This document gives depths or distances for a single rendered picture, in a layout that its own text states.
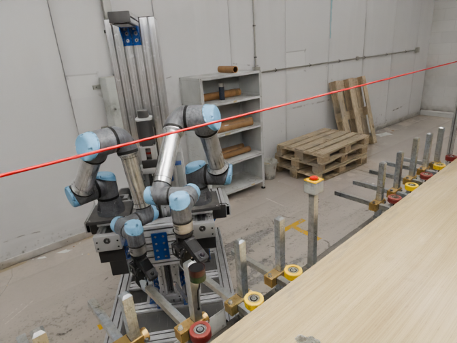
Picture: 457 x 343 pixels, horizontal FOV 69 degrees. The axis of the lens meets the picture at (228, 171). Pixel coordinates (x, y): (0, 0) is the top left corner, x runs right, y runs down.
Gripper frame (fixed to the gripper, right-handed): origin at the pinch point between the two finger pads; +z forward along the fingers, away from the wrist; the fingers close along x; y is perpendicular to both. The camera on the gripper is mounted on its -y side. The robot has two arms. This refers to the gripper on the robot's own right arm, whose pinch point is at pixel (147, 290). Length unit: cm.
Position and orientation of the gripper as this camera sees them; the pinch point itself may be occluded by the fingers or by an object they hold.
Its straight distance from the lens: 169.4
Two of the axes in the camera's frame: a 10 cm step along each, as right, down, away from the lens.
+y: -6.5, -2.3, 7.2
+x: -7.5, 2.8, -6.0
